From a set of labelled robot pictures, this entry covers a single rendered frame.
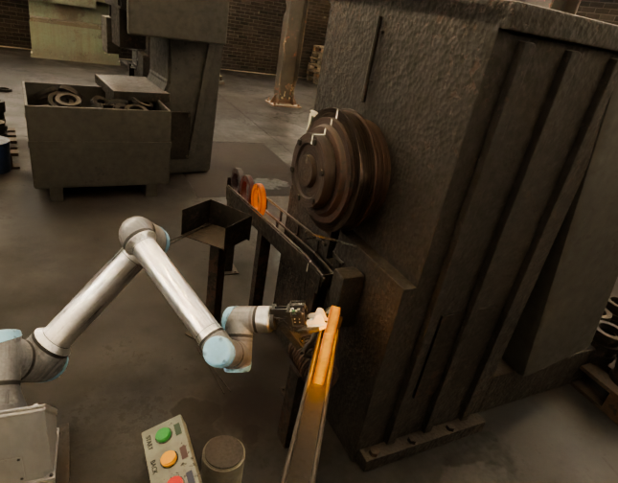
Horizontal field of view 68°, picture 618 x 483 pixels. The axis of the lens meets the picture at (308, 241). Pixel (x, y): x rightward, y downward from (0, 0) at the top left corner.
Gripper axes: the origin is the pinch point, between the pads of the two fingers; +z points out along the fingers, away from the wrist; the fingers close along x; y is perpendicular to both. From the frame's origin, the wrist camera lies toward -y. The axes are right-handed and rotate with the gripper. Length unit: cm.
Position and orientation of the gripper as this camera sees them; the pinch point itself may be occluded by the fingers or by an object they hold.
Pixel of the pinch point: (331, 324)
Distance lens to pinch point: 156.2
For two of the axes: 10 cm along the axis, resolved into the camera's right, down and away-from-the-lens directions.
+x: 1.7, -4.2, 8.9
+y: -1.2, -9.1, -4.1
